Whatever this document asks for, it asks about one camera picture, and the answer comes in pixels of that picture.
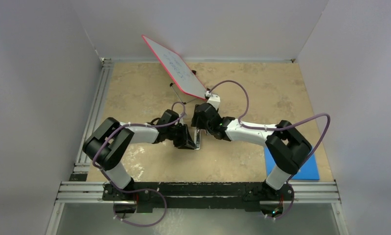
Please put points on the aluminium rail frame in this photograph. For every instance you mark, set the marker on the aluminium rail frame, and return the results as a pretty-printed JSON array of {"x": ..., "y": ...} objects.
[{"x": 276, "y": 90}]

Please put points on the red framed whiteboard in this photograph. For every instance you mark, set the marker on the red framed whiteboard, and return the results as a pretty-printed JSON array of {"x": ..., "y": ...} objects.
[{"x": 167, "y": 58}]

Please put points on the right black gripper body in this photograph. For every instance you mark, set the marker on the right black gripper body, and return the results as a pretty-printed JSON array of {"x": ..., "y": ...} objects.
[{"x": 197, "y": 123}]

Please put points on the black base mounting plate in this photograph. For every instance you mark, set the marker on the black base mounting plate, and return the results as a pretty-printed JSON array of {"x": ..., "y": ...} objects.
[{"x": 247, "y": 196}]

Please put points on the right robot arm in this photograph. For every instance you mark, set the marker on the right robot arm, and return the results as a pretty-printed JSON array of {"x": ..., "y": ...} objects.
[{"x": 287, "y": 146}]

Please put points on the blue foam pad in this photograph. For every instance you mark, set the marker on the blue foam pad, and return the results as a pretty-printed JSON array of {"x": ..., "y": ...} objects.
[{"x": 308, "y": 172}]

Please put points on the white stapler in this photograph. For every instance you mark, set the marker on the white stapler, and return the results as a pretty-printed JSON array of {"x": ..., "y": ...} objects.
[{"x": 197, "y": 138}]

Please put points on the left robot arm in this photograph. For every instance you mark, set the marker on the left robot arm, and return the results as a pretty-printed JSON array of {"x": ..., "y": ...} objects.
[{"x": 108, "y": 143}]

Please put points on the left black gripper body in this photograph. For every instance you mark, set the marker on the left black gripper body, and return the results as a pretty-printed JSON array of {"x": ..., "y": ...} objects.
[{"x": 170, "y": 131}]

